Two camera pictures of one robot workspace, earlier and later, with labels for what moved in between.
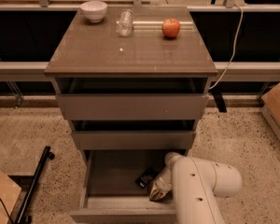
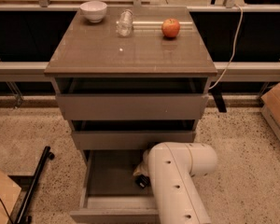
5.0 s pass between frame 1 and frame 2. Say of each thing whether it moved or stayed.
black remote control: stayed
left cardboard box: stayed
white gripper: moved
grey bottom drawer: stayed
